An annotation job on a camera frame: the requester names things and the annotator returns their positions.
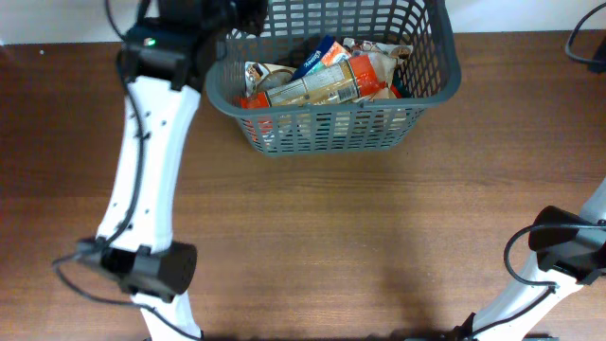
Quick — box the beige snack bag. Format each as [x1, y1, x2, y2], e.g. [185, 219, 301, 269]
[244, 62, 295, 97]

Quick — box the orange spaghetti packet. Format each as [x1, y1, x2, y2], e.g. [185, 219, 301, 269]
[239, 53, 388, 143]

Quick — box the multicolour tissue pack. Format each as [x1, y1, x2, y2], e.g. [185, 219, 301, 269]
[291, 35, 351, 81]

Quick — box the green cocoa bag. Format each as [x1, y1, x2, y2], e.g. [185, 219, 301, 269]
[390, 77, 412, 99]

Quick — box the beige rice bag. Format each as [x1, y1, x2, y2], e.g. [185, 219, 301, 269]
[343, 38, 414, 102]

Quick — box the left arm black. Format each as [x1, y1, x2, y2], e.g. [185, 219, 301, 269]
[75, 1, 268, 340]

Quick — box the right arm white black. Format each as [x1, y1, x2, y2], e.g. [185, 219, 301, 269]
[449, 184, 605, 340]

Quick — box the grey plastic basket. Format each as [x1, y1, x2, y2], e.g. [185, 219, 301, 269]
[205, 0, 461, 156]

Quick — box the right black cable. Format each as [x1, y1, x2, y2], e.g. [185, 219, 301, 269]
[564, 2, 606, 67]

